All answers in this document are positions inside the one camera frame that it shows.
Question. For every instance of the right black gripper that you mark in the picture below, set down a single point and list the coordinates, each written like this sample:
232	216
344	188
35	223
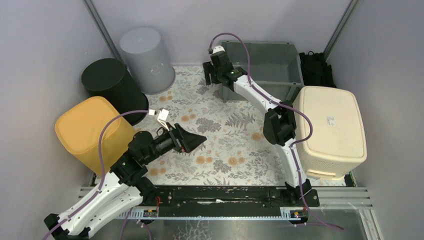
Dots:
208	68

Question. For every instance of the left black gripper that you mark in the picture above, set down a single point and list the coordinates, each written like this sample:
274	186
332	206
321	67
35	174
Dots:
178	140

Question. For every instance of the grey plastic tray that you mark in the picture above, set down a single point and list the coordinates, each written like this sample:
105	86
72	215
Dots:
274	66

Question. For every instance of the large grey plastic bin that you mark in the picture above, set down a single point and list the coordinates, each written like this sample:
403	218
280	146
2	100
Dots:
148	60

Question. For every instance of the black ribbed plastic bin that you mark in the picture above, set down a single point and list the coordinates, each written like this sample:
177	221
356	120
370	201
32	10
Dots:
109	78

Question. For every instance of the yellow perforated plastic basket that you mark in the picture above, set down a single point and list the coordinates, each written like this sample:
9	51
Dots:
79	131

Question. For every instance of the cream perforated plastic basket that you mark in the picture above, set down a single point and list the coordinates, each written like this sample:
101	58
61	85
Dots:
338	143

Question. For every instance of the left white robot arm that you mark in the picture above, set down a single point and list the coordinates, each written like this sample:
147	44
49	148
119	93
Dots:
123	187

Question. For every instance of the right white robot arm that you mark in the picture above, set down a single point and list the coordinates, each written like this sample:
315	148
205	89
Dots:
279	126

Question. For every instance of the floral patterned table mat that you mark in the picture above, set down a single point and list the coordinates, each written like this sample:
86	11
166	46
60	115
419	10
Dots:
235	153

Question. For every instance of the black cloth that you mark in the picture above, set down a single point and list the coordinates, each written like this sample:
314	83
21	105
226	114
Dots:
315	70

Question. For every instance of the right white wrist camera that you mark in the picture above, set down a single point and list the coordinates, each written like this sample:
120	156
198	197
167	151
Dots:
215	49

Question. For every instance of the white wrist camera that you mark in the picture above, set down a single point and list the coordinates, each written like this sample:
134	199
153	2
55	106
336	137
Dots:
161	116
215	49

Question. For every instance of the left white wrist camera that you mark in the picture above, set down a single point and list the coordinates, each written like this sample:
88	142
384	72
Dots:
161	116

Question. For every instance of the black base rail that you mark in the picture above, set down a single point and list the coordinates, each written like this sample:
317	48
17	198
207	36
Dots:
173	201

